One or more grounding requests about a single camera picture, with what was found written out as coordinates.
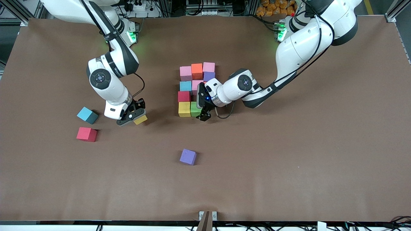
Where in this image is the green foam cube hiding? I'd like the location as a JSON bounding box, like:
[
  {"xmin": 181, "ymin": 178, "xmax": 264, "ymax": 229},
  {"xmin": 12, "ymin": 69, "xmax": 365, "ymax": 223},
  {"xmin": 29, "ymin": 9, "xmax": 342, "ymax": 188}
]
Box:
[{"xmin": 190, "ymin": 102, "xmax": 203, "ymax": 117}]

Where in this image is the grey equipment rack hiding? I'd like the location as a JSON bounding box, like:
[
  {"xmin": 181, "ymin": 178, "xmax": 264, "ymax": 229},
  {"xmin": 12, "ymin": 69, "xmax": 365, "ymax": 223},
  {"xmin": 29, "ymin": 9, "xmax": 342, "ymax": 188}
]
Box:
[{"xmin": 186, "ymin": 0, "xmax": 225, "ymax": 16}]

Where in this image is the white power strip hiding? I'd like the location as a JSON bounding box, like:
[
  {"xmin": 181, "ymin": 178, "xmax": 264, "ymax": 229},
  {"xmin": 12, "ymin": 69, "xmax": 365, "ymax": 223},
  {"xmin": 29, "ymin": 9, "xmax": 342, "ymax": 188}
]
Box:
[{"xmin": 124, "ymin": 0, "xmax": 161, "ymax": 19}]

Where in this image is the orange snack bag pile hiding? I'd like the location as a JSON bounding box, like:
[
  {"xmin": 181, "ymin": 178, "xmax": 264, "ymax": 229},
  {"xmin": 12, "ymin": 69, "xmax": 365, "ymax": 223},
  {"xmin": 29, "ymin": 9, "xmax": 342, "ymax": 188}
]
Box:
[{"xmin": 256, "ymin": 0, "xmax": 294, "ymax": 17}]

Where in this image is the brown table cover sheet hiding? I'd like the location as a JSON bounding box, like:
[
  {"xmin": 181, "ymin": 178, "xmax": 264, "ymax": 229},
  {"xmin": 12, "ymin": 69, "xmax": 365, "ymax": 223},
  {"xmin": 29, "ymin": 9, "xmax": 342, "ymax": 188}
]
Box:
[{"xmin": 0, "ymin": 15, "xmax": 411, "ymax": 222}]

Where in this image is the brown camera post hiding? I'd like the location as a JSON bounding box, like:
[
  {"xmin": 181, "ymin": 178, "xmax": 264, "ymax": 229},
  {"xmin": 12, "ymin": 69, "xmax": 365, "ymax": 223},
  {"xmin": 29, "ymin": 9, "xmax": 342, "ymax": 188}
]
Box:
[{"xmin": 196, "ymin": 211, "xmax": 213, "ymax": 231}]

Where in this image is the aluminium frame profile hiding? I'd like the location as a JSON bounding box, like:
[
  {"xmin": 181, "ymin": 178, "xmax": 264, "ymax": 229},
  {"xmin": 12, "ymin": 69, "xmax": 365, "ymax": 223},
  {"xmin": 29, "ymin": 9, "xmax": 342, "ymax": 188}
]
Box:
[
  {"xmin": 0, "ymin": 0, "xmax": 44, "ymax": 27},
  {"xmin": 384, "ymin": 0, "xmax": 411, "ymax": 23}
]

